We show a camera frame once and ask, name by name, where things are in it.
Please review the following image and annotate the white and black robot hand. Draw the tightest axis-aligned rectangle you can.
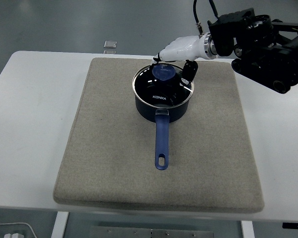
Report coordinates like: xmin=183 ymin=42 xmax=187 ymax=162
xmin=152 ymin=36 xmax=207 ymax=87

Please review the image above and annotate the glass pot lid blue knob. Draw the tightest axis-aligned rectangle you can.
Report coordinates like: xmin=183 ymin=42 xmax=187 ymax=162
xmin=132 ymin=62 xmax=195 ymax=110

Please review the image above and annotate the beige fabric mat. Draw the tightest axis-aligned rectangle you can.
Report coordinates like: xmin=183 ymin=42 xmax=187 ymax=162
xmin=53 ymin=57 xmax=265 ymax=214

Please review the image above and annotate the grey metal plate with screws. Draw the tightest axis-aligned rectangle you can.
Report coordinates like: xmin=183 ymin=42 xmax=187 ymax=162
xmin=90 ymin=225 xmax=215 ymax=238

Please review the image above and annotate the white table leg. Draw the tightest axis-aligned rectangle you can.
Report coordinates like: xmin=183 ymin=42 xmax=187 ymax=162
xmin=51 ymin=211 xmax=70 ymax=238
xmin=240 ymin=220 xmax=254 ymax=238

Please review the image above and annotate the dark blue saucepan long handle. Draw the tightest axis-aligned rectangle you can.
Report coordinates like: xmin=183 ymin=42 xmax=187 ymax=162
xmin=134 ymin=95 xmax=190 ymax=171

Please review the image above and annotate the white cable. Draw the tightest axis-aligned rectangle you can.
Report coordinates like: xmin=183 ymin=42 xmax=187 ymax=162
xmin=0 ymin=222 xmax=38 ymax=238

